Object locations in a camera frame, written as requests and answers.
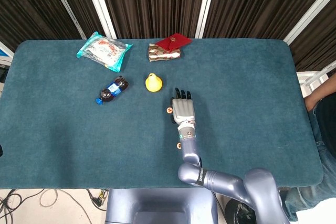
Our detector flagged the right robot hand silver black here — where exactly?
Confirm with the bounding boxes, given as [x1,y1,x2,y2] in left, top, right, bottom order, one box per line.
[169,87,197,125]

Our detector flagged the person bare forearm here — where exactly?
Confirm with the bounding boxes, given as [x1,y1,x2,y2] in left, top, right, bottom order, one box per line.
[304,71,336,111]

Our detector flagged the yellow pear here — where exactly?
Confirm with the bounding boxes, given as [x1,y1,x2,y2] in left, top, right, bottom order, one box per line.
[145,73,163,93]

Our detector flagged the gold red snack wrapper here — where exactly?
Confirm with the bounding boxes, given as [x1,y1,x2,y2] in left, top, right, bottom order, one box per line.
[148,43,182,62]

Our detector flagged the red felt pouch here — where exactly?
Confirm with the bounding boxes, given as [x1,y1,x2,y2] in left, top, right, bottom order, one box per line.
[155,33,193,51]

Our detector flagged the cola bottle blue label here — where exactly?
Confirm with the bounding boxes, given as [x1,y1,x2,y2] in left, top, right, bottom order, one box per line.
[95,76,130,106]

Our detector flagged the teal table cloth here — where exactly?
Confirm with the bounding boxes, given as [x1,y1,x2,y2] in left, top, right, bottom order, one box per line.
[0,39,324,190]

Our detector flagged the white board with blue edge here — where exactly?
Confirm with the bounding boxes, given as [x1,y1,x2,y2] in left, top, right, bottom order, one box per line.
[0,40,14,65]

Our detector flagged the teal clear snack package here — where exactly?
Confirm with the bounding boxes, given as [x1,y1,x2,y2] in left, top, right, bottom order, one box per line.
[76,31,134,73]

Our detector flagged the blue-grey robot torso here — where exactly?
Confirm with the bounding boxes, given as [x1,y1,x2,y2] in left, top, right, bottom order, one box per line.
[104,187,219,224]

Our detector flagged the dark brown pleated curtain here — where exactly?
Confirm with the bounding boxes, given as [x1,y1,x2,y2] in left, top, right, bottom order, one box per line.
[0,0,336,80]

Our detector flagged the black trash bin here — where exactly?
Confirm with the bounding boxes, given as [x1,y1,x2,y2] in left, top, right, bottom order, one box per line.
[225,199,257,224]

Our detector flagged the white metal rack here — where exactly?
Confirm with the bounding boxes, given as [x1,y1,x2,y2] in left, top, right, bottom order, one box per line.
[296,60,336,99]

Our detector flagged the seated person in jeans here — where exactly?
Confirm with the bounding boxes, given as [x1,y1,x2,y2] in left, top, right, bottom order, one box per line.
[285,95,336,222]

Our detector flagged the black floor cable bundle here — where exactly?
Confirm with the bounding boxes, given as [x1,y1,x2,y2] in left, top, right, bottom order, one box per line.
[0,189,45,224]

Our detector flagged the white floor cable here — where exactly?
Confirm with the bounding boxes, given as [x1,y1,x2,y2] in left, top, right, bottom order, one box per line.
[39,188,92,224]

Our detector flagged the white frame post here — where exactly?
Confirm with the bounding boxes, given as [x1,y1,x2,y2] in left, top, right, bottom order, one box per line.
[195,0,219,39]
[283,0,336,46]
[81,0,118,40]

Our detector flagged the black cable with plug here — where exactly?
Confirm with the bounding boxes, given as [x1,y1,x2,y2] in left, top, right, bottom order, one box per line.
[86,188,110,211]

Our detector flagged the thin grey frame post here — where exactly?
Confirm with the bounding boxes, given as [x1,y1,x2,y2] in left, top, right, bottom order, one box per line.
[45,0,87,40]

